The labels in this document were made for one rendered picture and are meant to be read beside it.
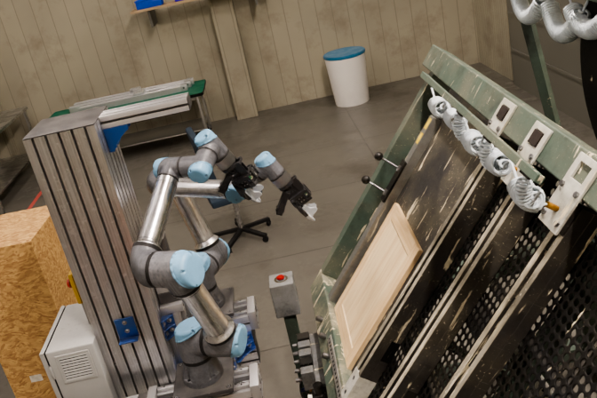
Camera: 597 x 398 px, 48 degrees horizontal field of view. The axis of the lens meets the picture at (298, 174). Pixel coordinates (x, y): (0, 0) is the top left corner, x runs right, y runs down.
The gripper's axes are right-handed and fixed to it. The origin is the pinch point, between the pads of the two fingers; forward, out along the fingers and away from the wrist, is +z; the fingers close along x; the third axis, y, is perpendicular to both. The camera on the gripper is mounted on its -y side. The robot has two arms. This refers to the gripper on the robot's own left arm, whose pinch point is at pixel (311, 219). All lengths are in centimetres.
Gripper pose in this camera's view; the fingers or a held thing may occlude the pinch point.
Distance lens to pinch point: 279.3
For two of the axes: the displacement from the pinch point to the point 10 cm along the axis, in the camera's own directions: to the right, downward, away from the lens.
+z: 6.3, 7.1, 3.2
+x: -0.6, -3.6, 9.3
